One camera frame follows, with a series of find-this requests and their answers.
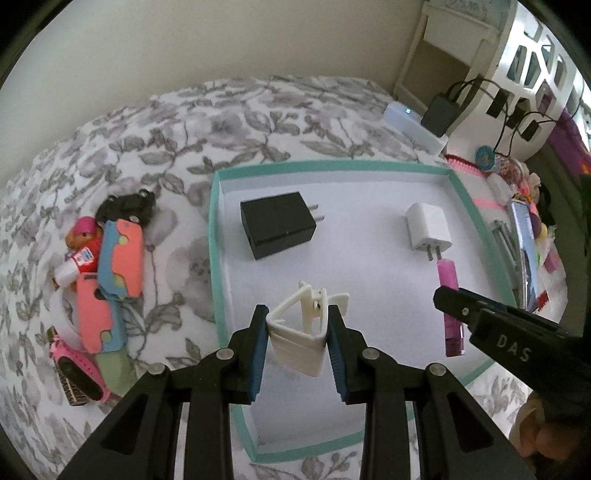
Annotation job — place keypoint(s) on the black power adapter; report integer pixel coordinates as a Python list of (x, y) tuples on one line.
[(276, 223)]

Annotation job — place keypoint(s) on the pink wristband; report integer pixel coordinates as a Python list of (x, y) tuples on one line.
[(81, 371)]

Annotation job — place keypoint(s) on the white step stool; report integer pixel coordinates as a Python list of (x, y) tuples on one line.
[(448, 46)]

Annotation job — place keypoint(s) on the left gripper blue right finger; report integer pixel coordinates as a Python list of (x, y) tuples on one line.
[(345, 347)]

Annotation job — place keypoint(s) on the colourful small toys pile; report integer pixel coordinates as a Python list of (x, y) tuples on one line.
[(540, 212)]

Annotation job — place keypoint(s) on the teal shallow cardboard tray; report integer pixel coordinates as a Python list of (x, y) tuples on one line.
[(363, 248)]

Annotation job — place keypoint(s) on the black plugged charger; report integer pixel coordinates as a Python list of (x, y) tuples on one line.
[(440, 115)]

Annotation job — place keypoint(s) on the floral grey white blanket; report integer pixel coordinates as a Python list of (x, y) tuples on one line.
[(172, 146)]

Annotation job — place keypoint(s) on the smartphone on stand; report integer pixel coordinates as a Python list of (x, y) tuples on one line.
[(525, 243)]

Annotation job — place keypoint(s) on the grey metal phone stand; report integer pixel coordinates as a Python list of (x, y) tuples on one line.
[(510, 257)]

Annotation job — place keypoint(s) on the white hair claw clip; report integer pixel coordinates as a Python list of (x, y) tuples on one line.
[(298, 328)]

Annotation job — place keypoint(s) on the silver black patterned hair clip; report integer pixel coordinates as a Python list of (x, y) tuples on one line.
[(74, 396)]

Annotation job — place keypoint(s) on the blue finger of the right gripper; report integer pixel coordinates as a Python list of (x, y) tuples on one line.
[(471, 305)]

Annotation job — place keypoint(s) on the red glue bottle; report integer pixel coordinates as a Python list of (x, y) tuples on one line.
[(84, 260)]

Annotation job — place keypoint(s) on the pink white crochet mat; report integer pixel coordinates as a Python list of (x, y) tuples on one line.
[(553, 290)]

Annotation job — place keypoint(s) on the white usb charger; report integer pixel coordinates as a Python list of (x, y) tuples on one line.
[(429, 229)]

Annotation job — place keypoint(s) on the teal lid bead jar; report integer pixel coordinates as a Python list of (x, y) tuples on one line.
[(488, 160)]

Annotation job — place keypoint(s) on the person right hand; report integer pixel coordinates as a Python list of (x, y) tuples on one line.
[(531, 433)]

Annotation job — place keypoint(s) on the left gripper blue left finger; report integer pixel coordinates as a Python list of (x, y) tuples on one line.
[(253, 354)]

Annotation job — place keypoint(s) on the black toy car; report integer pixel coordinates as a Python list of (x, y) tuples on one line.
[(137, 208)]

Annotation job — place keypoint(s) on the white power strip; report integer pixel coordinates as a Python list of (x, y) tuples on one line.
[(408, 122)]

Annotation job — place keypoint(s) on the white cutout shelf unit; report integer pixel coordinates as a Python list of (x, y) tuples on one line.
[(532, 82)]

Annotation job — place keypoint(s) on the coral blue toy knife green blade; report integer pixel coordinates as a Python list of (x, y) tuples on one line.
[(103, 334)]

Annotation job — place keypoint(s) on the magenta lighter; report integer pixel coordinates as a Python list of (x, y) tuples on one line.
[(454, 328)]

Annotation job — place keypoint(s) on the pink hat puppy figure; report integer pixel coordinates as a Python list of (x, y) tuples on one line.
[(84, 230)]

